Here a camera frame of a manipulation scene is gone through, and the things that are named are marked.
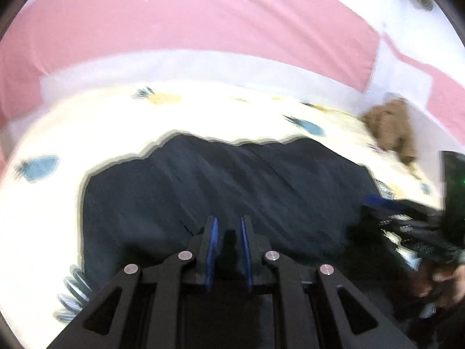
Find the person's right hand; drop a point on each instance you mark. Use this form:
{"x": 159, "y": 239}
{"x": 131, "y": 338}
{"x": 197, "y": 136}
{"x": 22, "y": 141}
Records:
{"x": 447, "y": 280}

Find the brown teddy bear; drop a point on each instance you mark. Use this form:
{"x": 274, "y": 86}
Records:
{"x": 390, "y": 127}

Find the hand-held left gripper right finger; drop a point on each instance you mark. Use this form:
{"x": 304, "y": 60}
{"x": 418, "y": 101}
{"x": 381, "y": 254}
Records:
{"x": 247, "y": 251}

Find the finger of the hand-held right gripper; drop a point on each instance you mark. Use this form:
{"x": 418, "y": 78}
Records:
{"x": 388, "y": 203}

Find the pineapple print bed sheet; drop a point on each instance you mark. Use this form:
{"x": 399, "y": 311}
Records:
{"x": 90, "y": 127}

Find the black puffer jacket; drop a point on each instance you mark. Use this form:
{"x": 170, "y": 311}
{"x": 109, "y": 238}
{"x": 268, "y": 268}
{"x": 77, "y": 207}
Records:
{"x": 218, "y": 181}

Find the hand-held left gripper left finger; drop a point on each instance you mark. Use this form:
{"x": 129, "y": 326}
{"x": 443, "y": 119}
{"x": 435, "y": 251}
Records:
{"x": 212, "y": 251}

